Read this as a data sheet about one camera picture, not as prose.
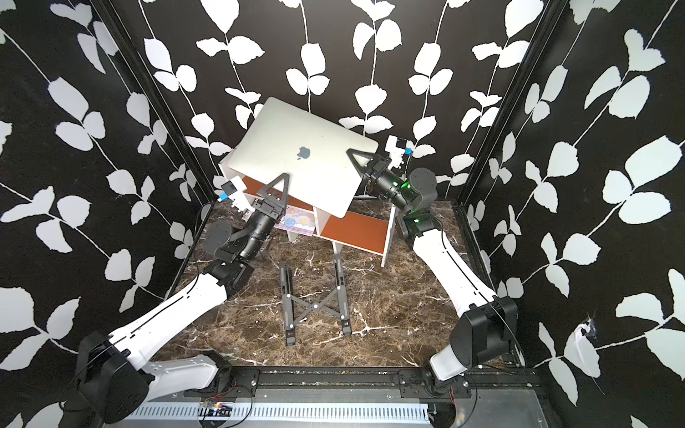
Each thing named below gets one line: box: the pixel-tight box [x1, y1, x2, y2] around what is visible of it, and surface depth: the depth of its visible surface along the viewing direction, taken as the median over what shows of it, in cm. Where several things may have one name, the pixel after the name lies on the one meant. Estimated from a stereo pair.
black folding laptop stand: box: [279, 254, 353, 347], surface depth 87 cm
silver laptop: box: [227, 96, 380, 219], surface depth 62 cm
